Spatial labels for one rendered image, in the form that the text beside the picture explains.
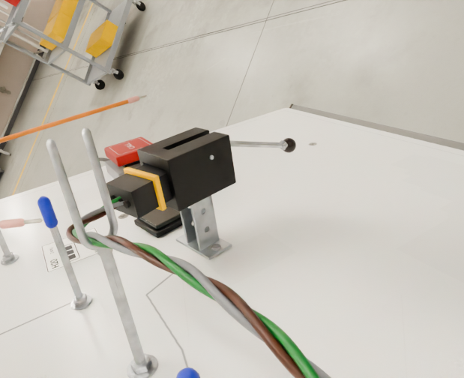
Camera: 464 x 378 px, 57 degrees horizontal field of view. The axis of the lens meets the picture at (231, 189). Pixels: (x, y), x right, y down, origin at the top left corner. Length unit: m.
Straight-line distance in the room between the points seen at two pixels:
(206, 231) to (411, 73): 1.50
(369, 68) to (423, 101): 0.32
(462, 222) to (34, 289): 0.34
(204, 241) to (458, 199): 0.22
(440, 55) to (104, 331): 1.60
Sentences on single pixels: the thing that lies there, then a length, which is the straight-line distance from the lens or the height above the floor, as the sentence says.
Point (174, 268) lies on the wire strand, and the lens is 0.16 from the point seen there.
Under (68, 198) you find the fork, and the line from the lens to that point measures 0.20.
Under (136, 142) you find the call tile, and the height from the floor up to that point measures 1.10.
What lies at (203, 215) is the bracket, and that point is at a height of 1.11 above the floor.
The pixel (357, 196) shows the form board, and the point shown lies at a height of 0.98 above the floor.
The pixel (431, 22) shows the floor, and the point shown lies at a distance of 1.87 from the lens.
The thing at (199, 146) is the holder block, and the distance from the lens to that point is 0.30.
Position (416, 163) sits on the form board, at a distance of 0.47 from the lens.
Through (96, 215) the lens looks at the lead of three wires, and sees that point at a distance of 0.28.
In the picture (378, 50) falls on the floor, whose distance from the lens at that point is 1.93.
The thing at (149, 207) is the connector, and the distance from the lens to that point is 0.29.
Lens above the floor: 1.30
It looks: 37 degrees down
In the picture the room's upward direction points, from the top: 66 degrees counter-clockwise
